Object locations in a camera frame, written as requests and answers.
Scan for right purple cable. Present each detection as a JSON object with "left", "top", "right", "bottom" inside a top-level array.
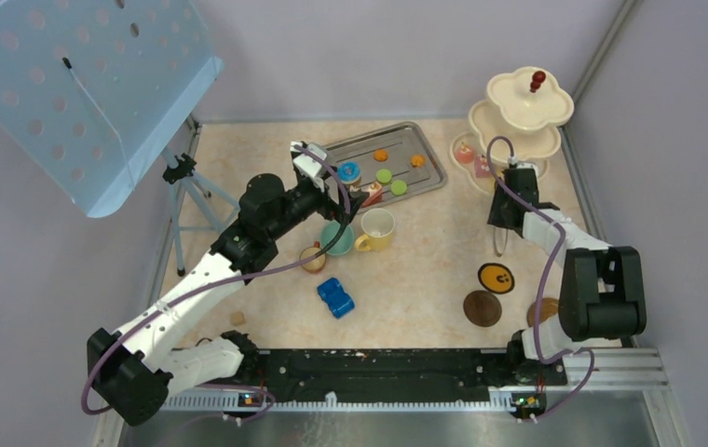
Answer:
[{"left": 485, "top": 135, "right": 596, "bottom": 424}]

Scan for green macaron upper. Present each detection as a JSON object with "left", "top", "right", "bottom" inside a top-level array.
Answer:
[{"left": 375, "top": 169, "right": 393, "bottom": 185}]

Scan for green macaron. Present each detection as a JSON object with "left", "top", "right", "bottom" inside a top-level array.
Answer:
[
  {"left": 375, "top": 169, "right": 393, "bottom": 185},
  {"left": 390, "top": 180, "right": 408, "bottom": 196}
]

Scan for small brown teacup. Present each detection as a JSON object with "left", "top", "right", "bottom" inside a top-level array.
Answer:
[{"left": 299, "top": 241, "right": 327, "bottom": 274}]

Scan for teal cup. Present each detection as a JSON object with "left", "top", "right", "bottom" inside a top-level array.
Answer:
[{"left": 320, "top": 221, "right": 355, "bottom": 256}]

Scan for purple cable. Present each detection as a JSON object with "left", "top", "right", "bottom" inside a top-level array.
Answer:
[
  {"left": 485, "top": 135, "right": 596, "bottom": 424},
  {"left": 80, "top": 144, "right": 355, "bottom": 416}
]

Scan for green macaron lower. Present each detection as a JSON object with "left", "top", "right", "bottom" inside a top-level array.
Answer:
[{"left": 390, "top": 180, "right": 408, "bottom": 196}]

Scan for small wooden block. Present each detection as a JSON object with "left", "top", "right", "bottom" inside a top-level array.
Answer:
[{"left": 229, "top": 311, "right": 246, "bottom": 327}]

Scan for dark brown round coaster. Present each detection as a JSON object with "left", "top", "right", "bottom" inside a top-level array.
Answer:
[{"left": 463, "top": 291, "right": 502, "bottom": 328}]

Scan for stainless steel tray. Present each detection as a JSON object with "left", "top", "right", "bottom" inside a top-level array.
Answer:
[{"left": 323, "top": 121, "right": 447, "bottom": 208}]

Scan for orange flower cookie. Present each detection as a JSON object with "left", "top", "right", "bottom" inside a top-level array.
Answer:
[{"left": 410, "top": 154, "right": 426, "bottom": 169}]

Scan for orange swirl cookie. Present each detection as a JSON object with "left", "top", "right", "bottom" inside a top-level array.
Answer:
[{"left": 373, "top": 148, "right": 389, "bottom": 162}]

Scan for blue perforated music stand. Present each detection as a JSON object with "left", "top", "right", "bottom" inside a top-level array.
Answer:
[{"left": 0, "top": 0, "right": 225, "bottom": 220}]

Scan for blue toy car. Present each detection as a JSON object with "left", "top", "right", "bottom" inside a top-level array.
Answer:
[{"left": 317, "top": 278, "right": 355, "bottom": 318}]

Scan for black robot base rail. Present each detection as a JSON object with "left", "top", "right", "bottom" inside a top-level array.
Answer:
[{"left": 227, "top": 348, "right": 567, "bottom": 404}]

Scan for black-tipped metal tongs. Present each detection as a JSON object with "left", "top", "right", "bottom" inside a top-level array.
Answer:
[{"left": 492, "top": 227, "right": 510, "bottom": 258}]

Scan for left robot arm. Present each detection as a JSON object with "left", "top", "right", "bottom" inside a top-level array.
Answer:
[{"left": 81, "top": 174, "right": 369, "bottom": 427}]

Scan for pink strawberry cake slice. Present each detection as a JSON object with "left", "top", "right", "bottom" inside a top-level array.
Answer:
[{"left": 362, "top": 182, "right": 384, "bottom": 208}]

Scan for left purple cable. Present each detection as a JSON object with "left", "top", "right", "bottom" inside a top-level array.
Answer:
[{"left": 80, "top": 144, "right": 355, "bottom": 416}]

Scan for black yellow smiley coaster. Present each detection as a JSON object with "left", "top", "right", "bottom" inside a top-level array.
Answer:
[{"left": 478, "top": 263, "right": 515, "bottom": 295}]

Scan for pink swirl roll cake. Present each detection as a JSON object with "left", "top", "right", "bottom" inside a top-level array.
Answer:
[{"left": 473, "top": 156, "right": 493, "bottom": 179}]

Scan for yellow mug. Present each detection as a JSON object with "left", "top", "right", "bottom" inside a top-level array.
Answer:
[{"left": 354, "top": 209, "right": 396, "bottom": 251}]

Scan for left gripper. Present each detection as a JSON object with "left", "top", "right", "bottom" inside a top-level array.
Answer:
[{"left": 268, "top": 166, "right": 369, "bottom": 240}]

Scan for light brown wooden coaster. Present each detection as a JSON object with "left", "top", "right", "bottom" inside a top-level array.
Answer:
[{"left": 526, "top": 297, "right": 559, "bottom": 327}]

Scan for cream three-tier dessert stand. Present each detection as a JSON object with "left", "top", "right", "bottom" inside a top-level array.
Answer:
[{"left": 448, "top": 66, "right": 575, "bottom": 196}]

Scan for pink dome cupcake toy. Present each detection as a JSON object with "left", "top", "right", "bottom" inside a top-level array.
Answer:
[{"left": 454, "top": 142, "right": 476, "bottom": 165}]

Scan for blue frosted donut toy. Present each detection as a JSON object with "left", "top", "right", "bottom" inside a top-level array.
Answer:
[{"left": 337, "top": 161, "right": 361, "bottom": 185}]

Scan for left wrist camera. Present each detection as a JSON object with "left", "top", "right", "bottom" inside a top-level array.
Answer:
[{"left": 290, "top": 141, "right": 335, "bottom": 194}]

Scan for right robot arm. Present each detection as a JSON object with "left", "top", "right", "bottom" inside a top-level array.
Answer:
[{"left": 488, "top": 164, "right": 647, "bottom": 384}]

